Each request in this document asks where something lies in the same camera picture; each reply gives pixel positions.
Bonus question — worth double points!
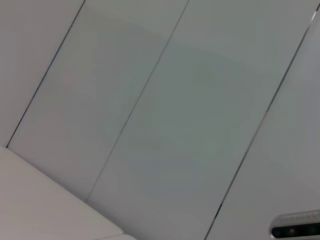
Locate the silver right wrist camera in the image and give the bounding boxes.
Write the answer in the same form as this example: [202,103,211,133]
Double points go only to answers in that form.
[269,209,320,240]

